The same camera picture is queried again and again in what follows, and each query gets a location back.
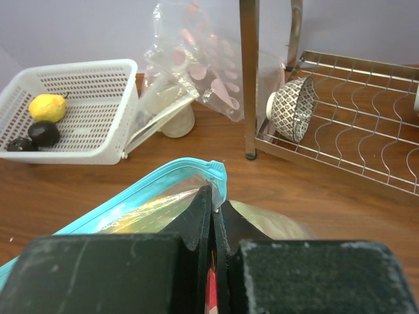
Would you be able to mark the yellow apple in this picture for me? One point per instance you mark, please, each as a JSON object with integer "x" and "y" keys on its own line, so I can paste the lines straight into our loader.
{"x": 48, "y": 107}

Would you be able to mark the steel dish rack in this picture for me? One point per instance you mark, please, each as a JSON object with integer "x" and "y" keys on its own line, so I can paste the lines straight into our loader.
{"x": 363, "y": 126}

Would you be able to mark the dark purple passion fruit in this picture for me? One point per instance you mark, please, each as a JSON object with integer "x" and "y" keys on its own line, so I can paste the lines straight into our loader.
{"x": 44, "y": 133}

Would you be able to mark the grey patterned bowl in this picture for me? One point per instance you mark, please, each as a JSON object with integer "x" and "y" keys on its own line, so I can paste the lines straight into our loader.
{"x": 290, "y": 108}

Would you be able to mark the white plastic basket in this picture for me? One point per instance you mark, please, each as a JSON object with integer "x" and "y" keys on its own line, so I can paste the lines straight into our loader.
{"x": 101, "y": 105}

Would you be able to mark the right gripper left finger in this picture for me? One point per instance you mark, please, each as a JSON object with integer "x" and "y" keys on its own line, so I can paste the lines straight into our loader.
{"x": 163, "y": 272}

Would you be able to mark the yellow pear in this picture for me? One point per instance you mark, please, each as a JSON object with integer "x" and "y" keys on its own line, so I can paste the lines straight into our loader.
{"x": 150, "y": 217}

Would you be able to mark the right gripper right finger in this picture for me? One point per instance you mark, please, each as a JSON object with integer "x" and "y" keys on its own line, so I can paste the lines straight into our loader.
{"x": 311, "y": 278}

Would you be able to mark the pile of spotted plastic bags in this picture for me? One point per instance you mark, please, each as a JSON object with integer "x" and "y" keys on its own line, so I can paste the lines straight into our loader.
{"x": 188, "y": 61}

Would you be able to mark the large red apple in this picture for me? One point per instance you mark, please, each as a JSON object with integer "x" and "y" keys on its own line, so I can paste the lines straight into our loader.
{"x": 211, "y": 294}

